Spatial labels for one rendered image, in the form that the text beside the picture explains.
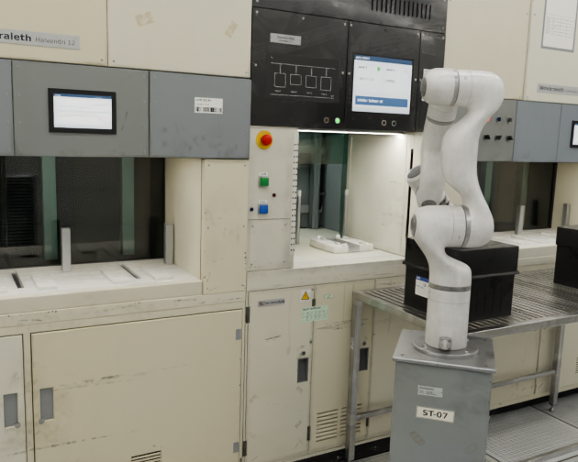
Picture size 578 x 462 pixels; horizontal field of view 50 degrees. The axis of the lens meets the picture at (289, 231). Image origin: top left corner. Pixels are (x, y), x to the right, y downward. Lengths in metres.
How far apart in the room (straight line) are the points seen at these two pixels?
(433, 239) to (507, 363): 1.59
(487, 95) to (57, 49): 1.25
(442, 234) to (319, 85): 0.85
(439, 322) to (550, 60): 1.70
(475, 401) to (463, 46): 1.56
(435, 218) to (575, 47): 1.75
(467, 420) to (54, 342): 1.28
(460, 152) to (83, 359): 1.34
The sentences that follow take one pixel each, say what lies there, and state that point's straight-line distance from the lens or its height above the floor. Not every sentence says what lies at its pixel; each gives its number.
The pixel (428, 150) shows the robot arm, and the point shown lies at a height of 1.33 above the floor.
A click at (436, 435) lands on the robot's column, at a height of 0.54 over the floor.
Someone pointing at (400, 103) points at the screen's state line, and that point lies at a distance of 2.56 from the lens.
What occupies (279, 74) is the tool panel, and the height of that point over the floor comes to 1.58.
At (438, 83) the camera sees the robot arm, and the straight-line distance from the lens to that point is 1.76.
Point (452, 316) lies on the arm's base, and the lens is 1.83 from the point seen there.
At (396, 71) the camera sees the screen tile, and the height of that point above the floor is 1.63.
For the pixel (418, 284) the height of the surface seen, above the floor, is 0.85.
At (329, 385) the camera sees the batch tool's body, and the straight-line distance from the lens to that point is 2.60.
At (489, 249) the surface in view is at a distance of 2.19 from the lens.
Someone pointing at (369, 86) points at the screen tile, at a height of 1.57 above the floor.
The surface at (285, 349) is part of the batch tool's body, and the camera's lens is 2.43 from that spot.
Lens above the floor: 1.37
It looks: 9 degrees down
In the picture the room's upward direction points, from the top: 2 degrees clockwise
